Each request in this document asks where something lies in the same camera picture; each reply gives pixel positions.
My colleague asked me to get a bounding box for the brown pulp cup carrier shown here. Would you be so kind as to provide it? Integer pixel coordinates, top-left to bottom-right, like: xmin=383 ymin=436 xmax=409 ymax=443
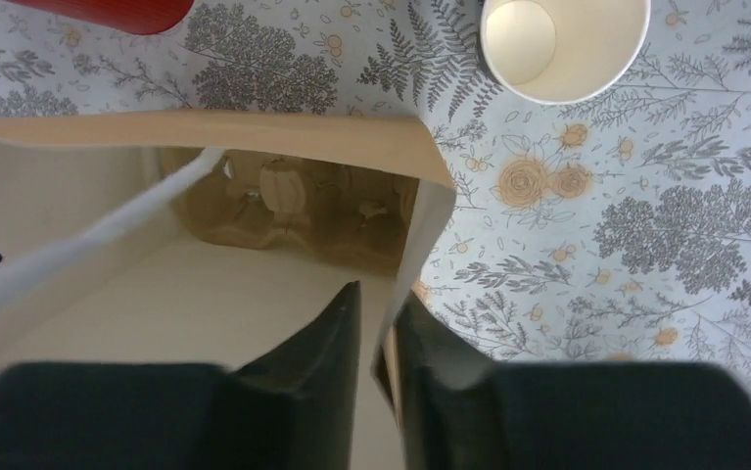
xmin=172 ymin=149 xmax=419 ymax=274

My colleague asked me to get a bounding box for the red cup holder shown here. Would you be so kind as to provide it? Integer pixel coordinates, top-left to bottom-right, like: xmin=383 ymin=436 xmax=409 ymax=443
xmin=12 ymin=0 xmax=195 ymax=35

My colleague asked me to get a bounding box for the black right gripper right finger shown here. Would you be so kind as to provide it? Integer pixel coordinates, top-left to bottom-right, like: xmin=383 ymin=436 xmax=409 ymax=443
xmin=395 ymin=295 xmax=751 ymax=469

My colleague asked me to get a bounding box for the floral patterned table mat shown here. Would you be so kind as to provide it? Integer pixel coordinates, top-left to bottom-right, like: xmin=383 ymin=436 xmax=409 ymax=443
xmin=0 ymin=1 xmax=751 ymax=393

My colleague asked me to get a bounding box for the white brown paper bag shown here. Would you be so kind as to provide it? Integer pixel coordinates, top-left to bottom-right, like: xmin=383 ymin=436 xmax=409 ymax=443
xmin=0 ymin=110 xmax=455 ymax=469

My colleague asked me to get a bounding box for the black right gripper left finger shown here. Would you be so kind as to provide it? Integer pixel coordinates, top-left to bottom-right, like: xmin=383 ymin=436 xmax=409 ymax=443
xmin=0 ymin=281 xmax=361 ymax=469

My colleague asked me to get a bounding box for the single black paper cup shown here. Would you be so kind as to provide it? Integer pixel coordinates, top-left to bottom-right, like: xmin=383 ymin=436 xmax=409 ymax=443
xmin=477 ymin=0 xmax=651 ymax=106

